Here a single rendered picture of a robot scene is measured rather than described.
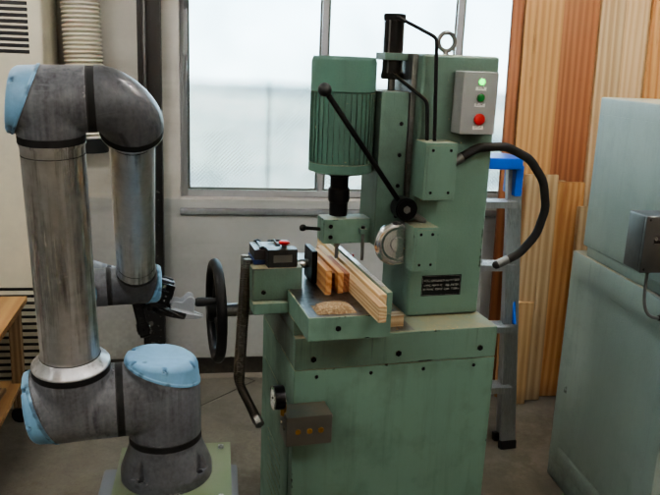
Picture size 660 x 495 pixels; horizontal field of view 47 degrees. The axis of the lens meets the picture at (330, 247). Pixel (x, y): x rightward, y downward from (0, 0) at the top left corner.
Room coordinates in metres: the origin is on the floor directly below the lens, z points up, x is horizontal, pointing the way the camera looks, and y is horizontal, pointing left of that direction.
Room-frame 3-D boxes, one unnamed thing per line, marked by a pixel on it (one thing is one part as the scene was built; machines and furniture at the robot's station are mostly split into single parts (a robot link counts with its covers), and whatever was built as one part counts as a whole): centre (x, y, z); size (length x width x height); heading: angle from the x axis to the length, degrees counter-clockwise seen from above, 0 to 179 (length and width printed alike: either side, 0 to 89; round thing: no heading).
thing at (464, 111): (2.02, -0.37, 1.40); 0.10 x 0.06 x 0.16; 106
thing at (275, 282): (1.97, 0.15, 0.92); 0.15 x 0.13 x 0.09; 16
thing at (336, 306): (1.76, -0.02, 0.91); 0.10 x 0.07 x 0.02; 106
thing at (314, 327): (1.99, 0.07, 0.87); 0.61 x 0.30 x 0.06; 16
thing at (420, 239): (1.96, -0.24, 1.02); 0.09 x 0.07 x 0.12; 16
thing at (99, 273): (1.66, 0.57, 0.96); 0.12 x 0.12 x 0.09; 16
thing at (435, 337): (2.10, -0.14, 0.76); 0.57 x 0.45 x 0.09; 106
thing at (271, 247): (1.96, 0.15, 0.99); 0.13 x 0.11 x 0.06; 16
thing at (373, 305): (1.96, -0.05, 0.92); 0.59 x 0.02 x 0.04; 16
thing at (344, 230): (2.07, -0.04, 1.03); 0.14 x 0.07 x 0.09; 106
